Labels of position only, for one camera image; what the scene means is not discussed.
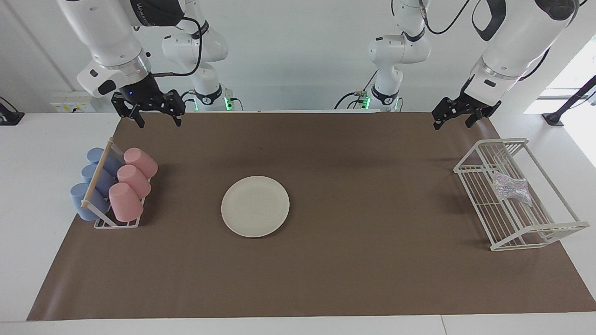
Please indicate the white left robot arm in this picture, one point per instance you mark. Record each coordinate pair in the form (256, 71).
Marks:
(517, 37)

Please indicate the black table clamp mount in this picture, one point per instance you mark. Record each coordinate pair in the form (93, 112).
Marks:
(9, 116)

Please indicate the clear plastic wrapper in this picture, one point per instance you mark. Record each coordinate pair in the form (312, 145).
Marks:
(512, 188)

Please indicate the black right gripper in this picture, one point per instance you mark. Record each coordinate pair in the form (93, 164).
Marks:
(142, 93)

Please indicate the cream round plate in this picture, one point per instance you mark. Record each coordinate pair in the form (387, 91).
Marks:
(255, 206)

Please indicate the brown table mat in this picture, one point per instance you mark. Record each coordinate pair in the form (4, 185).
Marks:
(349, 279)

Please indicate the white wall socket box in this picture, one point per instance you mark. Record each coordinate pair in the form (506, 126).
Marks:
(72, 102)

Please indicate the cup holder rack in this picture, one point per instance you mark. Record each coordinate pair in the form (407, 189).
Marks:
(99, 172)

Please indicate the black angled stand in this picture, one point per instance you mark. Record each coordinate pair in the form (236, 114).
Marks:
(565, 104)

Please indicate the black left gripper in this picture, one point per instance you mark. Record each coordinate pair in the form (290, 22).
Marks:
(458, 108)

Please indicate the blue plastic cup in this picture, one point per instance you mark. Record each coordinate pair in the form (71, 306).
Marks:
(95, 155)
(89, 173)
(79, 197)

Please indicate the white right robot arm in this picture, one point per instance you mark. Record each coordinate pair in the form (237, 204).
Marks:
(107, 32)

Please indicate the pink plastic cup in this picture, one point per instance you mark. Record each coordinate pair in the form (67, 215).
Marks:
(134, 180)
(139, 160)
(125, 202)

